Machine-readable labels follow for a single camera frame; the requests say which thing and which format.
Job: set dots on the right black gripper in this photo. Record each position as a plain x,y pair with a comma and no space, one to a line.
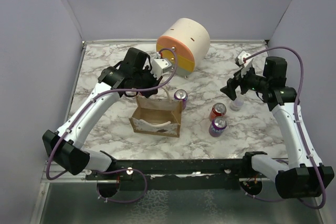
232,83

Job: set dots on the round three-drawer storage box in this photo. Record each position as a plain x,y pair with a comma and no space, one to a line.
190,42

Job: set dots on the purple soda can front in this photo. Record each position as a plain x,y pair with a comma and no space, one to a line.
217,126

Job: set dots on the small clear plastic cup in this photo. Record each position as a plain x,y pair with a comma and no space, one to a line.
236,105

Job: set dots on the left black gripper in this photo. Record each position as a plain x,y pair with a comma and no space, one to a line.
155,82

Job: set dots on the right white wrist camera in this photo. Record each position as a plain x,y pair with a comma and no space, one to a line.
244,63

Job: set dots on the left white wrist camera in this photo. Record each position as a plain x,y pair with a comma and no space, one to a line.
159,66

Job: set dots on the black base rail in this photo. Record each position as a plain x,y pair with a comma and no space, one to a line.
175,174

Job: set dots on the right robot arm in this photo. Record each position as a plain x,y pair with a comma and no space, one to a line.
305,174

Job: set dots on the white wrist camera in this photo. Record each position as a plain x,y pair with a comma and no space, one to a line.
244,63
159,66

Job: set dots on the purple can centre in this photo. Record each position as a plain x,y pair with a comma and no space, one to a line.
181,95

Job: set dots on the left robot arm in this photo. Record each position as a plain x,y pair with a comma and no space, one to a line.
65,145

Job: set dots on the red soda can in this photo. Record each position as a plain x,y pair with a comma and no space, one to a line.
218,109

